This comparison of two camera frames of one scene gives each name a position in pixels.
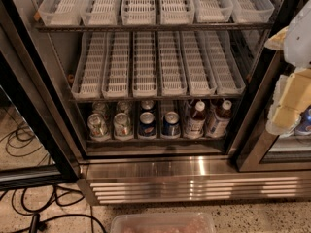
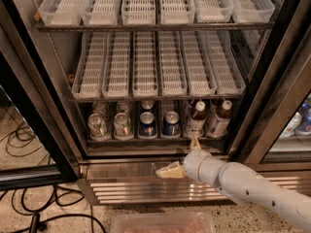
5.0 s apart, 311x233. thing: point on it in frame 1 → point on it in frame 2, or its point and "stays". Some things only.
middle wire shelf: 156,100 stays
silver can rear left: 100,107 stays
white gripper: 299,41 → 193,164
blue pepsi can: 171,126 stays
